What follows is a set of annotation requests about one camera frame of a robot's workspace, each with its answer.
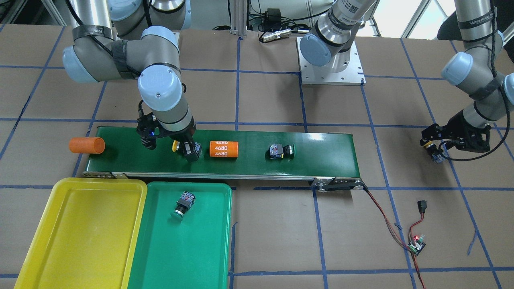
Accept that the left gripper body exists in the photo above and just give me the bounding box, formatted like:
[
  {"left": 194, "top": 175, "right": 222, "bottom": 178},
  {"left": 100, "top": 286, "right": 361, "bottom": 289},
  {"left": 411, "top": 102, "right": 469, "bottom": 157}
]
[{"left": 419, "top": 111, "right": 491, "bottom": 153}]

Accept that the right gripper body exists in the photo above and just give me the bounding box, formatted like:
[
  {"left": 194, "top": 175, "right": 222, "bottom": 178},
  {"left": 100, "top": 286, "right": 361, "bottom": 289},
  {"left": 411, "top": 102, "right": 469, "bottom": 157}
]
[{"left": 136, "top": 100, "right": 196, "bottom": 142}]

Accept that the yellow push button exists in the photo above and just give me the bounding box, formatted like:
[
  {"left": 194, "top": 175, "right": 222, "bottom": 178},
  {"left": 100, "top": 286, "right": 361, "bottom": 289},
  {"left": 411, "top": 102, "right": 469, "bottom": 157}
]
[
  {"left": 172, "top": 140, "right": 202, "bottom": 156},
  {"left": 422, "top": 141, "right": 446, "bottom": 163}
]

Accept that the orange cylinder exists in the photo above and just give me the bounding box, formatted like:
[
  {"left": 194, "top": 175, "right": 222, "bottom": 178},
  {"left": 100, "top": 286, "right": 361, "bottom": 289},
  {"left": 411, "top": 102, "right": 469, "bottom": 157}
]
[
  {"left": 209, "top": 140, "right": 239, "bottom": 159},
  {"left": 68, "top": 137, "right": 105, "bottom": 154}
]

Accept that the green push button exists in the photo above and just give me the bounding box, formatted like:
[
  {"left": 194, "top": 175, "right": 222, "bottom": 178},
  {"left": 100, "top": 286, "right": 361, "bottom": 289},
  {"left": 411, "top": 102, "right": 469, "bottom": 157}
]
[
  {"left": 169, "top": 191, "right": 196, "bottom": 220},
  {"left": 268, "top": 143, "right": 296, "bottom": 160}
]

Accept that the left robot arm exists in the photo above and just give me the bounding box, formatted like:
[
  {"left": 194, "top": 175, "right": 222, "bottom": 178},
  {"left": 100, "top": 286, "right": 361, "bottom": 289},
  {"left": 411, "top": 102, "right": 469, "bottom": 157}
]
[{"left": 299, "top": 0, "right": 513, "bottom": 161}]

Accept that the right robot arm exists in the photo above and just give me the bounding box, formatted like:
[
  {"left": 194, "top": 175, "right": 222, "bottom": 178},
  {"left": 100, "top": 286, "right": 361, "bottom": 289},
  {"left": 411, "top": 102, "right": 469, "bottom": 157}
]
[{"left": 62, "top": 0, "right": 201, "bottom": 162}]

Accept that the green tray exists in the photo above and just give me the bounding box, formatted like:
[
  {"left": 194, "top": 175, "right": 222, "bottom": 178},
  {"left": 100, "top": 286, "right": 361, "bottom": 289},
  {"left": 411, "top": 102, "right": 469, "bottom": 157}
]
[{"left": 128, "top": 181, "right": 233, "bottom": 289}]

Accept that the yellow tray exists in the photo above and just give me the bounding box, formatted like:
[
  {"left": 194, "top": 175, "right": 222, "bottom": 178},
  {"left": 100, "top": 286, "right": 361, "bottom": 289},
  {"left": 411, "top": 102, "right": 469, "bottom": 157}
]
[{"left": 15, "top": 178, "right": 147, "bottom": 289}]

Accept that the small controller circuit board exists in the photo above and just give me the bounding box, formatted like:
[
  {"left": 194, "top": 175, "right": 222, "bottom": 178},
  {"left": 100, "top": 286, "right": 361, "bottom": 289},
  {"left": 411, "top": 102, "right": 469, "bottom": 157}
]
[{"left": 408, "top": 234, "right": 426, "bottom": 256}]

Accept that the green conveyor belt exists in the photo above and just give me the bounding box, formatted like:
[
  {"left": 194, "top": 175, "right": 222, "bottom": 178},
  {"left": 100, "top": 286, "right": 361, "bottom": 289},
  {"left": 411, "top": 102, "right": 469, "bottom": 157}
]
[{"left": 83, "top": 126, "right": 366, "bottom": 192}]

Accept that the black rocker switch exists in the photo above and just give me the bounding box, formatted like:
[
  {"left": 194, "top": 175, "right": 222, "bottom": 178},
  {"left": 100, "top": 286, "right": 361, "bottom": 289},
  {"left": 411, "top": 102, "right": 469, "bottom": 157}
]
[{"left": 417, "top": 200, "right": 427, "bottom": 214}]

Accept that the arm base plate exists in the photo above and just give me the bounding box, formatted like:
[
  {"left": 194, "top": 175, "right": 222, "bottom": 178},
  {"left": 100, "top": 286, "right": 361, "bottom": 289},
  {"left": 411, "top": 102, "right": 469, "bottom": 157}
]
[{"left": 297, "top": 38, "right": 367, "bottom": 85}]

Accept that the red black power cable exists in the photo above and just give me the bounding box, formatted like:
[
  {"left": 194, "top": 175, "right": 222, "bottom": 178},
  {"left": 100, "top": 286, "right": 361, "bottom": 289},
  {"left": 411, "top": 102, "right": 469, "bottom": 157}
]
[{"left": 363, "top": 188, "right": 427, "bottom": 289}]

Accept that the aluminium frame post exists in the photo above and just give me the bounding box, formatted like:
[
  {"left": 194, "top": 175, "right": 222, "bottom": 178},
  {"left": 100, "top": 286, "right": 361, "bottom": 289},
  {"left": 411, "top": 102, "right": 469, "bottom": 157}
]
[{"left": 228, "top": 0, "right": 249, "bottom": 39}]

